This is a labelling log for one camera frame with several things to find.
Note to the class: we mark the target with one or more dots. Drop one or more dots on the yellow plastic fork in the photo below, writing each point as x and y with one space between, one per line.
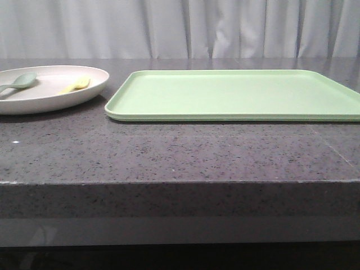
77 85

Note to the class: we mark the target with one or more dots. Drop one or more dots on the beige round plate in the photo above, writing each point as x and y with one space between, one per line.
44 95

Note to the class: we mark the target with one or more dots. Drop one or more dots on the light green plastic tray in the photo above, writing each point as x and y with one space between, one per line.
232 95

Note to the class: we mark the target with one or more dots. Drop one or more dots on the pale green plastic spoon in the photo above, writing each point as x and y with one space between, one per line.
23 81

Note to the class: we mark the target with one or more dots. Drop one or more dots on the grey pleated curtain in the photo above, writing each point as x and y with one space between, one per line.
179 29

